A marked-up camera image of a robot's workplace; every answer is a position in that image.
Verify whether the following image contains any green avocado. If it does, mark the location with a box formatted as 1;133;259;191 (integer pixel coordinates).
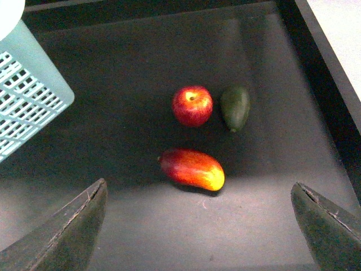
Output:
221;86;250;133

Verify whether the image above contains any black near display tray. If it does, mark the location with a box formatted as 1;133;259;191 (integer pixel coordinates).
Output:
1;1;360;270

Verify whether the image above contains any turquoise plastic shopping basket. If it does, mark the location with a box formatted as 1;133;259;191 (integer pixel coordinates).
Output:
0;0;76;164

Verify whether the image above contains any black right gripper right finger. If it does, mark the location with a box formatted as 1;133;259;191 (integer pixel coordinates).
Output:
290;182;360;270

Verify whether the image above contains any red yellow mango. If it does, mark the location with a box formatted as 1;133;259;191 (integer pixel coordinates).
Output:
158;148;225;192

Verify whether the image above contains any red yellow apple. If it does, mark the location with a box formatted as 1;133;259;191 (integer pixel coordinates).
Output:
171;85;213;127

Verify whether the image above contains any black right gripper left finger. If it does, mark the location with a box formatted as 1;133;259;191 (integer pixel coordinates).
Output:
1;178;108;270

